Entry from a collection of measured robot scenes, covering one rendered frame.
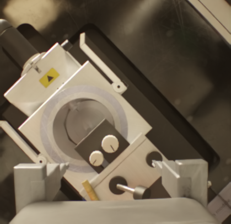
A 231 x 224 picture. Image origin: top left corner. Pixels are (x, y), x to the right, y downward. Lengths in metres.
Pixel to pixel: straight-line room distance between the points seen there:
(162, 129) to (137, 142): 0.12
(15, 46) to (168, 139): 0.23
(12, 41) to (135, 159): 0.19
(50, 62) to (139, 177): 0.15
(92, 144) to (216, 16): 0.25
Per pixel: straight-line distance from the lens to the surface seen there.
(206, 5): 0.43
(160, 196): 0.34
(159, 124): 0.40
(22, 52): 0.35
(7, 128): 0.32
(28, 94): 0.34
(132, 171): 0.29
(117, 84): 0.30
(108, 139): 0.28
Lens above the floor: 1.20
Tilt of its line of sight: 1 degrees down
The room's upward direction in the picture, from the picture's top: 44 degrees counter-clockwise
